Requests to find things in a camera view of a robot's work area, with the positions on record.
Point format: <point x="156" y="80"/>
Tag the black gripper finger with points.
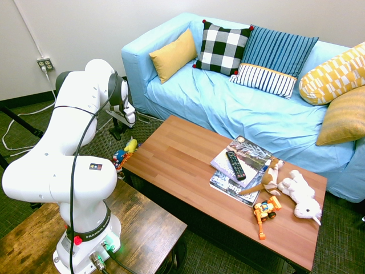
<point x="124" y="125"/>
<point x="116" y="124"/>

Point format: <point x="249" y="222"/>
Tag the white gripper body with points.
<point x="127" y="112"/>

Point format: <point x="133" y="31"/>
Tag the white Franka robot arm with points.
<point x="77" y="137"/>

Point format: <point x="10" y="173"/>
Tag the yellow plush toy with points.
<point x="131" y="145"/>

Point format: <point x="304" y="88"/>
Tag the red blue hero plush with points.
<point x="118" y="158"/>

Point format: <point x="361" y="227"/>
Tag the plain yellow pillow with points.
<point x="174" y="55"/>

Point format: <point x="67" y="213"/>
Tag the reddish wood coffee table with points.
<point x="185" y="171"/>

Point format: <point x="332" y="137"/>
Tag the black tripod leg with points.
<point x="22" y="121"/>

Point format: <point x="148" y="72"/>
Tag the rustic brown side table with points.
<point x="148" y="222"/>

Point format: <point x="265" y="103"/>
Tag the black white checked pillow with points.
<point x="222" y="48"/>

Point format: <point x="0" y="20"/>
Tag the light blue sofa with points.
<point x="242" y="114"/>

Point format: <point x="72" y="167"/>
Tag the black remote control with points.
<point x="236" y="166"/>

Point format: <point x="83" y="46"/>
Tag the business magazine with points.
<point x="228" y="189"/>

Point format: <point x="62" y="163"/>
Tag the magazine with tree cover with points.
<point x="251" y="155"/>

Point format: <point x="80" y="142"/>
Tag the white navy striped pillow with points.
<point x="265" y="81"/>

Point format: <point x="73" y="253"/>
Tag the brown fox plush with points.
<point x="271" y="177"/>

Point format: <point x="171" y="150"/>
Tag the blue striped pillow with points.
<point x="273" y="48"/>

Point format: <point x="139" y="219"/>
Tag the orange toy excavator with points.
<point x="265" y="209"/>

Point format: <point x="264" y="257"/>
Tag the white unicorn plush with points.
<point x="302" y="194"/>

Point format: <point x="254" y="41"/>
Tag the yellow white patterned pillow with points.
<point x="333" y="77"/>

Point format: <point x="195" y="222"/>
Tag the mustard striped pillow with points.
<point x="345" y="117"/>

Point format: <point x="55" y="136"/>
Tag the wall power outlet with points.
<point x="45" y="64"/>

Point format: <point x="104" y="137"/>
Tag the white wall conduit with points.
<point x="27" y="28"/>

